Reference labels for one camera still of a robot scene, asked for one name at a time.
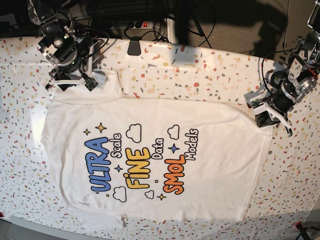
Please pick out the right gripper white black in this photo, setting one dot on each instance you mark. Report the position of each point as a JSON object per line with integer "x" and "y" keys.
{"x": 72, "y": 64}

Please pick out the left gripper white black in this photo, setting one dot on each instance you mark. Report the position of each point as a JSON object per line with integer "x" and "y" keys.
{"x": 271, "y": 110}

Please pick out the white printed T-shirt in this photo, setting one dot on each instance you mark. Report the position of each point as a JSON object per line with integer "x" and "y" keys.
{"x": 155, "y": 159}

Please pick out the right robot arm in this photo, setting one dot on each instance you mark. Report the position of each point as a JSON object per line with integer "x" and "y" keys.
{"x": 58, "y": 25}

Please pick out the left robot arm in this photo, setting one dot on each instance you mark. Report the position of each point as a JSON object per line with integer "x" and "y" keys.
{"x": 287, "y": 87}

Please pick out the black table clamp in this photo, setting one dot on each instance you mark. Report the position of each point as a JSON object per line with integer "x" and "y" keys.
{"x": 134, "y": 48}

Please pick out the white power strip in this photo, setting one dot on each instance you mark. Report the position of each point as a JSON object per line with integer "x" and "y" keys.
{"x": 121, "y": 25}

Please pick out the red black corner clamp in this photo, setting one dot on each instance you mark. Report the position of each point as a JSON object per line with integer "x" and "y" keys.
{"x": 303, "y": 235}

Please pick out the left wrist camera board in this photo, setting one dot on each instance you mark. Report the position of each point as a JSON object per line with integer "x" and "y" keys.
{"x": 252, "y": 97}

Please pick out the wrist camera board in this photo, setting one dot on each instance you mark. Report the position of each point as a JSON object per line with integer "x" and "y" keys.
{"x": 91, "y": 83}
{"x": 252, "y": 97}

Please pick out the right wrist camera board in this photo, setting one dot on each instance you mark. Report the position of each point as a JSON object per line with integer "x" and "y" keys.
{"x": 91, "y": 83}

